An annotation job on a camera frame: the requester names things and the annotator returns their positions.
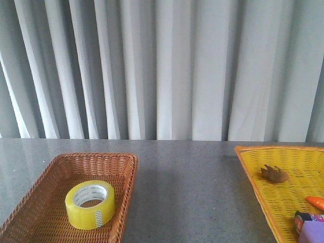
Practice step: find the yellow packing tape roll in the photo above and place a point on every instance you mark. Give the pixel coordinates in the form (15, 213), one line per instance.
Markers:
(90, 205)

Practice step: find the white pleated curtain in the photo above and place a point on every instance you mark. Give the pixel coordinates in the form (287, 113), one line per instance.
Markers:
(162, 70)

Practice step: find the brown toy animal figure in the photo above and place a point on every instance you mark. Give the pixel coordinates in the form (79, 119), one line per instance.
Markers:
(275, 175)

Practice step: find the yellow woven basket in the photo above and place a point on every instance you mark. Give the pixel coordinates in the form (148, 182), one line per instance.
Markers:
(280, 201)

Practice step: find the brown wicker basket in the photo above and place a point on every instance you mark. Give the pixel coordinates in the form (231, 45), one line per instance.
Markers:
(41, 214)

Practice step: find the orange toy carrot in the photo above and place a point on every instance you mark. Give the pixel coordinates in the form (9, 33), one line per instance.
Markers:
(318, 202)

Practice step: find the purple block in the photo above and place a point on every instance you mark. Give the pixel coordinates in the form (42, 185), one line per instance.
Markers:
(312, 232)

